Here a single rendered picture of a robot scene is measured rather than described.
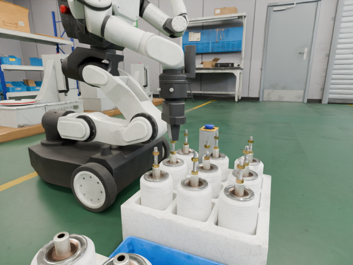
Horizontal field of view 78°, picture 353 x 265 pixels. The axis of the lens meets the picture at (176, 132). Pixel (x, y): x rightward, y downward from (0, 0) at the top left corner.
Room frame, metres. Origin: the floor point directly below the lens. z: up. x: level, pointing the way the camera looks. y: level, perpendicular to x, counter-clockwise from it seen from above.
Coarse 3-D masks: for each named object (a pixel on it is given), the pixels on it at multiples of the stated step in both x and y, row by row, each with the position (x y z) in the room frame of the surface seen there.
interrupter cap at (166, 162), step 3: (165, 159) 0.71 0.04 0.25; (168, 159) 0.71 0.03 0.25; (177, 159) 0.71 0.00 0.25; (180, 159) 0.72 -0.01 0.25; (162, 162) 0.68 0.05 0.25; (165, 162) 0.68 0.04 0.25; (168, 162) 0.69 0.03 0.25; (177, 162) 0.69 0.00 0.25; (180, 162) 0.68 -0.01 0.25; (183, 162) 0.68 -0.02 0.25; (165, 165) 0.67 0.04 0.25; (168, 165) 0.66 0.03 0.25; (171, 165) 0.66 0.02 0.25; (174, 165) 0.66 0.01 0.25; (177, 165) 0.66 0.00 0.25; (180, 165) 0.66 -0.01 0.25
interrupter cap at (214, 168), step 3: (198, 165) 0.66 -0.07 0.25; (201, 165) 0.66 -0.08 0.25; (210, 165) 0.66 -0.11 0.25; (213, 165) 0.66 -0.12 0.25; (198, 168) 0.64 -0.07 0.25; (201, 168) 0.64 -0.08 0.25; (210, 168) 0.64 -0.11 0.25; (213, 168) 0.64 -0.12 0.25; (216, 168) 0.64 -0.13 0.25; (201, 171) 0.61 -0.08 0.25; (204, 171) 0.61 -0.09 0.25; (207, 171) 0.61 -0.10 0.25; (210, 171) 0.61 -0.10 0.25; (213, 171) 0.61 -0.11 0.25
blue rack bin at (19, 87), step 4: (0, 84) 4.47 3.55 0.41; (12, 84) 4.87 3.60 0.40; (16, 84) 4.82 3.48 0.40; (20, 84) 4.77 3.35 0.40; (8, 88) 4.39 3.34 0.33; (12, 88) 4.44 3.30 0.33; (16, 88) 4.52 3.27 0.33; (20, 88) 4.60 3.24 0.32; (24, 88) 4.67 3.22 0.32; (8, 92) 4.41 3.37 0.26; (12, 92) 4.44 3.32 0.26
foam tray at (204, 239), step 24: (264, 192) 0.62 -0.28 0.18; (144, 216) 0.51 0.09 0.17; (168, 216) 0.50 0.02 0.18; (216, 216) 0.50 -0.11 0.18; (264, 216) 0.50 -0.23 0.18; (168, 240) 0.49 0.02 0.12; (192, 240) 0.46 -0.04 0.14; (216, 240) 0.43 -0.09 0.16; (240, 240) 0.41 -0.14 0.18; (264, 240) 0.41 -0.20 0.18; (240, 264) 0.41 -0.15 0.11; (264, 264) 0.39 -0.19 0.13
